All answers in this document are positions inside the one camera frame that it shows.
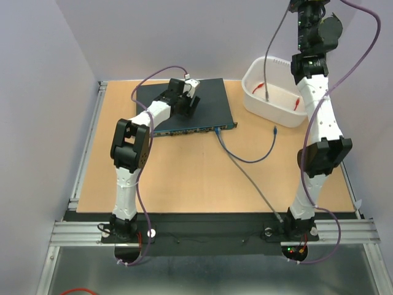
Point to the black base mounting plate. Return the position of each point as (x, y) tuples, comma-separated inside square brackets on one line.
[(208, 234)]

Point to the aluminium frame rail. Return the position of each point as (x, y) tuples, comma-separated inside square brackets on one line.
[(67, 233)]

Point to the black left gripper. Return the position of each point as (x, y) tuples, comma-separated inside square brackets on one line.
[(188, 111)]

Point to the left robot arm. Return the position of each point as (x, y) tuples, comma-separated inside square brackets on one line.
[(130, 149)]

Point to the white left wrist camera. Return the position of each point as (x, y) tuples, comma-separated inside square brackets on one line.
[(190, 86)]

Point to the dark blue network switch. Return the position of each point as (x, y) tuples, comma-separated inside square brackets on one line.
[(212, 112)]

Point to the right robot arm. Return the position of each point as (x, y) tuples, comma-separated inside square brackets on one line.
[(325, 147)]

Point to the white plastic tub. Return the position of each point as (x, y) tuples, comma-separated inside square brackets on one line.
[(270, 92)]

